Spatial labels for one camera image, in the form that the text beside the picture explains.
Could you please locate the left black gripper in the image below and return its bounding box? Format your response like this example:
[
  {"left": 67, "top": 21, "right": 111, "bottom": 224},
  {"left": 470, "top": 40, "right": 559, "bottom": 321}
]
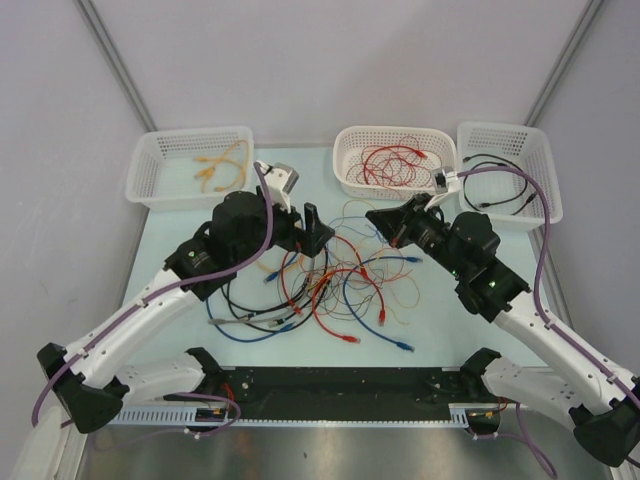
[{"left": 233, "top": 190, "right": 333, "bottom": 265}]

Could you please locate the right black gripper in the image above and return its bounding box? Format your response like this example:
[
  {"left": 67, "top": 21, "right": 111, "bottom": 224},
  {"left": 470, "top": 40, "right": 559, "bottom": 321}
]
[{"left": 365, "top": 193, "right": 467, "bottom": 279}]

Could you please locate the thin dark red wire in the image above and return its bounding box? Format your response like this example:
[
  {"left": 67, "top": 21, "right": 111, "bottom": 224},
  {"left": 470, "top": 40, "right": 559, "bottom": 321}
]
[{"left": 345, "top": 144, "right": 446, "bottom": 191}]

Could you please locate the red ethernet cable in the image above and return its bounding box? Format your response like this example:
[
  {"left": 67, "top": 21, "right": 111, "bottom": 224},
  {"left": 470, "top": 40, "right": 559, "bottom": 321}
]
[
  {"left": 311, "top": 267, "right": 388, "bottom": 345},
  {"left": 277, "top": 234, "right": 371, "bottom": 316},
  {"left": 362, "top": 146, "right": 429, "bottom": 187}
]

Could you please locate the yellow ethernet cable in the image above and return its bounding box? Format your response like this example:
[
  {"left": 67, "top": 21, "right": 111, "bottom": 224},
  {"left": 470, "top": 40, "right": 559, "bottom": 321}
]
[
  {"left": 213, "top": 139, "right": 250, "bottom": 193},
  {"left": 193, "top": 156, "right": 236, "bottom": 193}
]

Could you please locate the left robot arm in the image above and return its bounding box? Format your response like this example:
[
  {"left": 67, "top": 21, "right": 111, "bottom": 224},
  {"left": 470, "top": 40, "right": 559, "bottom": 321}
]
[{"left": 36, "top": 191, "right": 335, "bottom": 434}]

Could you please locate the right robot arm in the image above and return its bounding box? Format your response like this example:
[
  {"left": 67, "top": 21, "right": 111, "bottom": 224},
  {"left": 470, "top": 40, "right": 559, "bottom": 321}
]
[{"left": 365, "top": 194, "right": 639, "bottom": 467}]

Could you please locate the middle white plastic basket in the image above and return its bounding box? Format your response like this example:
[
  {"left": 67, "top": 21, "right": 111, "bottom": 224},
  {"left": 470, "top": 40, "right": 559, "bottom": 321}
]
[{"left": 333, "top": 126, "right": 460, "bottom": 200}]

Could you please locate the white plastic basket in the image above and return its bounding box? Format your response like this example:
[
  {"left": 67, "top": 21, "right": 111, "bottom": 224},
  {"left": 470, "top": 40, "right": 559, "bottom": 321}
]
[
  {"left": 456, "top": 121, "right": 563, "bottom": 231},
  {"left": 333, "top": 126, "right": 460, "bottom": 200},
  {"left": 125, "top": 126, "right": 254, "bottom": 211}
]

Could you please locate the right white plastic basket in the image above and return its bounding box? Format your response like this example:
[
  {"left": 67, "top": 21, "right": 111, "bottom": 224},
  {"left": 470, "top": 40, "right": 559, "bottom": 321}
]
[{"left": 456, "top": 121, "right": 563, "bottom": 231}]

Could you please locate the left white plastic basket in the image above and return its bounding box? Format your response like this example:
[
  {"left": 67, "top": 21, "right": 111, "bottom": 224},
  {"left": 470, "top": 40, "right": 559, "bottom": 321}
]
[{"left": 125, "top": 126, "right": 254, "bottom": 211}]

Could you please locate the thin blue wire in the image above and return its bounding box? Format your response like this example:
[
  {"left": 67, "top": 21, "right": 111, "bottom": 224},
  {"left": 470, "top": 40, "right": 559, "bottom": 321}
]
[{"left": 324, "top": 214, "right": 401, "bottom": 251}]

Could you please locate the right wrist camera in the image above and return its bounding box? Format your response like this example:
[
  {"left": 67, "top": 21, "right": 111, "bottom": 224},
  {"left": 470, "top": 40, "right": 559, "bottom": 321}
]
[{"left": 425, "top": 167, "right": 461, "bottom": 210}]

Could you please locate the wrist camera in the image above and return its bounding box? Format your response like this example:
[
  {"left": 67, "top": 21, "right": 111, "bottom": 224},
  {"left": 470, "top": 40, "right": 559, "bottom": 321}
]
[
  {"left": 425, "top": 167, "right": 461, "bottom": 210},
  {"left": 257, "top": 161, "right": 299, "bottom": 213}
]

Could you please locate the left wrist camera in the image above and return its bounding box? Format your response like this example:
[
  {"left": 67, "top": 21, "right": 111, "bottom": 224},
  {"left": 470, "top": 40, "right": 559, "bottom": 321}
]
[{"left": 257, "top": 161, "right": 299, "bottom": 213}]

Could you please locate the thin orange wire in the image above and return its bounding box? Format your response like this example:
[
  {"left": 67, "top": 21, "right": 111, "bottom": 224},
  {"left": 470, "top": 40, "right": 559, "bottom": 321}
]
[{"left": 319, "top": 249, "right": 422, "bottom": 326}]

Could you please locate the black cable in basket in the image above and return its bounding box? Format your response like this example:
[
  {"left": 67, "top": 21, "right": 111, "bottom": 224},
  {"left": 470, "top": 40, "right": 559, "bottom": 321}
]
[{"left": 460, "top": 158, "right": 539, "bottom": 216}]

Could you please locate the black ethernet cable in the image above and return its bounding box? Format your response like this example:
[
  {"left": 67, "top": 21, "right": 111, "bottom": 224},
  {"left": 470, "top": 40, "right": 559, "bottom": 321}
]
[{"left": 219, "top": 249, "right": 331, "bottom": 332}]

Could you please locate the yellow ethernet cable in basket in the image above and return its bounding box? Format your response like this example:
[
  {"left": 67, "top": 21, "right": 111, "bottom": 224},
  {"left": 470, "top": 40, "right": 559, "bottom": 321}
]
[{"left": 193, "top": 156, "right": 236, "bottom": 193}]

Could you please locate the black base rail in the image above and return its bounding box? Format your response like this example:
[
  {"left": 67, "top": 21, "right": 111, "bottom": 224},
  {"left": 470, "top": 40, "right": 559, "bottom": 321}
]
[{"left": 163, "top": 365, "right": 503, "bottom": 434}]

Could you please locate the white slotted cable duct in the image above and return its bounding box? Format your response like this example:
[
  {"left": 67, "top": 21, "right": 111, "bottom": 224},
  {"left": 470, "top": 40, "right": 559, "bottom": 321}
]
[{"left": 109, "top": 405, "right": 469, "bottom": 429}]

